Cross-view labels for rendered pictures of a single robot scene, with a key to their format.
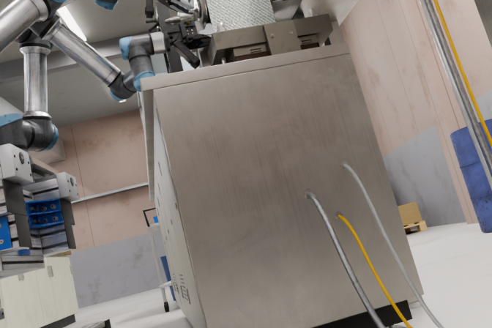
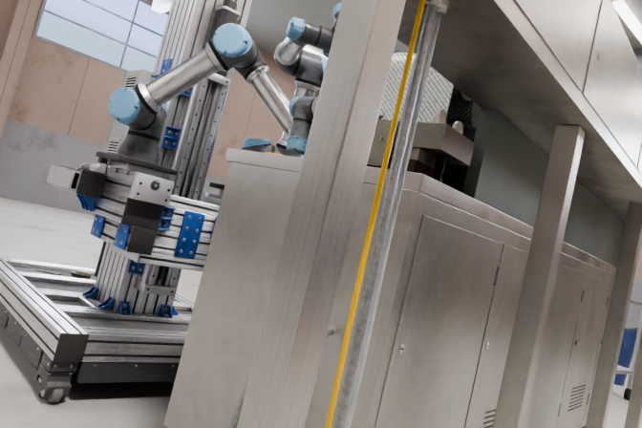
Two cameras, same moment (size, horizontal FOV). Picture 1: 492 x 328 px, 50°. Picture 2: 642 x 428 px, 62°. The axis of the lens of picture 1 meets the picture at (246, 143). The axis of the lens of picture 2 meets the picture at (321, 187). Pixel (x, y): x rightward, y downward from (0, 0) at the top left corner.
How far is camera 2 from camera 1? 1.46 m
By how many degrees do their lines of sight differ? 53
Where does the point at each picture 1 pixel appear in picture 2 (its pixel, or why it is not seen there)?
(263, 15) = (437, 100)
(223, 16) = (393, 92)
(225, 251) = (207, 343)
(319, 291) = not seen: outside the picture
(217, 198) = (224, 289)
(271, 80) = not seen: hidden behind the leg
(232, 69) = (292, 165)
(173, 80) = (246, 159)
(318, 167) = not seen: hidden behind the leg
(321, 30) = (425, 145)
